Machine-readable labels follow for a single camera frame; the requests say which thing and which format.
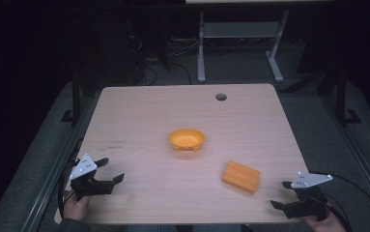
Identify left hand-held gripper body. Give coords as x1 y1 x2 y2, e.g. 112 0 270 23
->
69 153 115 201

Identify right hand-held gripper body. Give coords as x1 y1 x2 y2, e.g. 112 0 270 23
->
283 171 334 222

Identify person's left hand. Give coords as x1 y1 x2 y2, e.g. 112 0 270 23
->
63 189 93 223

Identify person's right hand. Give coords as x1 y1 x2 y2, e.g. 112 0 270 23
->
299 210 349 232

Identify orange rectangular sponge block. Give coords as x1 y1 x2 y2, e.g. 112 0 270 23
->
221 159 262 195

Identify black metal stand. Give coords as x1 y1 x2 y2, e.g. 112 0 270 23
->
60 69 84 126
333 62 363 126

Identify orange plastic bowl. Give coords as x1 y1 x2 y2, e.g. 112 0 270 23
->
167 128 206 153

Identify grey metal rail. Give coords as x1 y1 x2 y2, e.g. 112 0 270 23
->
319 95 370 214
17 93 101 232

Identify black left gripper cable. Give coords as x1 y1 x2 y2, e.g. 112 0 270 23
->
57 157 79 219

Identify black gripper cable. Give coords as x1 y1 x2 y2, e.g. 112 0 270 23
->
311 171 370 215
57 157 79 219

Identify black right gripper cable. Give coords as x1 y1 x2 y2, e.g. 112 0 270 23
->
311 171 370 215

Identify black floor cables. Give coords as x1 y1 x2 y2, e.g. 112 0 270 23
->
133 33 194 87

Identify white metal desk frame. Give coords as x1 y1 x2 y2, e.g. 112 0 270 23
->
196 9 291 84

